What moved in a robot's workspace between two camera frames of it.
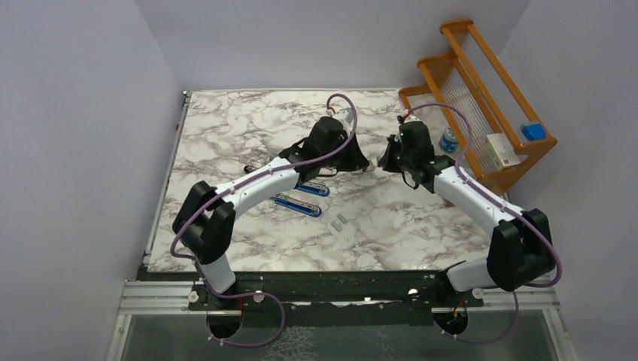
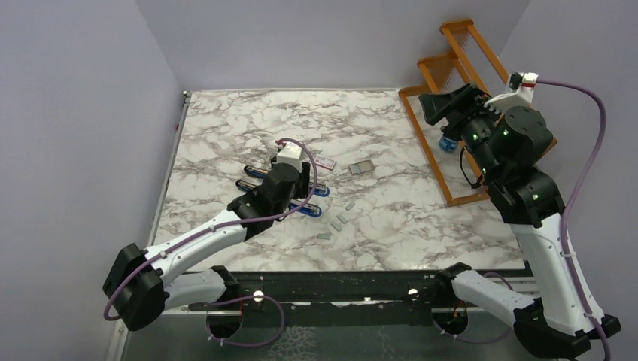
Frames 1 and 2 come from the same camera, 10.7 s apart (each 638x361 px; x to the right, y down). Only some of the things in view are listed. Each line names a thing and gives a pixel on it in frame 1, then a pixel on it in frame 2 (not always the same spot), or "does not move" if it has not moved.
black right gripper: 386,162 -> 436,109
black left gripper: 356,160 -> 303,182
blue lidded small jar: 448,141 does not move
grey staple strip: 336,226 does not move
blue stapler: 297,204 does not move
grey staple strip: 341,218 does not move
